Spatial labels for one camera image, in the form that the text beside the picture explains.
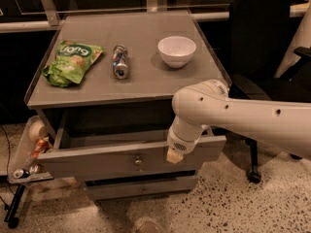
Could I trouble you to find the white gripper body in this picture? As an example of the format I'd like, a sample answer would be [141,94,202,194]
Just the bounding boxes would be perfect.
[167,127,200,154]

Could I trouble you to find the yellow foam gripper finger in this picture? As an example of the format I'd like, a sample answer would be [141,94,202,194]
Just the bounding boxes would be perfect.
[166,148,184,164]

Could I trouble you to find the grey top drawer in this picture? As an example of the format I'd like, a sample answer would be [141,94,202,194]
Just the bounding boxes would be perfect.
[39,130,226,181]

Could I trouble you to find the grey drawer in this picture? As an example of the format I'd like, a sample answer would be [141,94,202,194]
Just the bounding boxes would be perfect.
[39,130,226,181]
[85,175,198,201]

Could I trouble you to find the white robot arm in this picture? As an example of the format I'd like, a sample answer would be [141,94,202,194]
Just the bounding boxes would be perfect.
[167,80,311,163]

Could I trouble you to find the metal top drawer knob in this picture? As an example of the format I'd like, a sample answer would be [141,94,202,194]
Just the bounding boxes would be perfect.
[134,156,143,166]

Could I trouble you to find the grey bottom drawer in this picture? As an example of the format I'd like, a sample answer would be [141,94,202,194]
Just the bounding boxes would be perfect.
[85,175,198,201]

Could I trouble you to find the grey wooden drawer cabinet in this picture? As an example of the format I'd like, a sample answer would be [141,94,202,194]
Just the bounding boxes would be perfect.
[25,11,221,189]

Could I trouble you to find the white ceramic bowl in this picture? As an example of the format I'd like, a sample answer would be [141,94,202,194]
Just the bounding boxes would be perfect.
[157,36,196,68]

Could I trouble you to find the crushed soda can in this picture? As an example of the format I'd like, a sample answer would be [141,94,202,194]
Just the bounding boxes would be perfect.
[113,45,129,80]

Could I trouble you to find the red orange can in bin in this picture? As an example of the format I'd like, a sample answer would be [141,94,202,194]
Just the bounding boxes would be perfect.
[31,139,49,159]

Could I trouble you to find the green snack bag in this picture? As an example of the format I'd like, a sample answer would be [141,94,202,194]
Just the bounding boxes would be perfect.
[42,41,104,87]

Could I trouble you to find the metal railing with brackets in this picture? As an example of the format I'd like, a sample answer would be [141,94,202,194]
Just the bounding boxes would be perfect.
[0,0,310,33]

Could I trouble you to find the white round object in bin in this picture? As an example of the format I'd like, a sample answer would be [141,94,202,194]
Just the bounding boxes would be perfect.
[28,120,48,142]

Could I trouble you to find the silver can in bin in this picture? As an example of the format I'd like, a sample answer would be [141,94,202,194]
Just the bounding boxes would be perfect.
[29,164,45,175]

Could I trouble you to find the black office chair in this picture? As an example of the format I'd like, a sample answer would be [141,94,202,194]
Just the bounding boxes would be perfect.
[228,0,310,183]

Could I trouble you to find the clear plastic side bin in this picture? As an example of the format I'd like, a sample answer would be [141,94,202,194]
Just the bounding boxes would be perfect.
[8,116,52,183]

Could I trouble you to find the dark can in bin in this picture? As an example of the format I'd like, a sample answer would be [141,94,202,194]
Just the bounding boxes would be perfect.
[13,168,30,179]

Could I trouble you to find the black stand leg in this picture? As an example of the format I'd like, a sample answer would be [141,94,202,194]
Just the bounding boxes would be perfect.
[4,184,25,229]

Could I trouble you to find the black cable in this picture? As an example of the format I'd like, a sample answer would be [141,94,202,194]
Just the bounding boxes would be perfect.
[0,125,17,212]

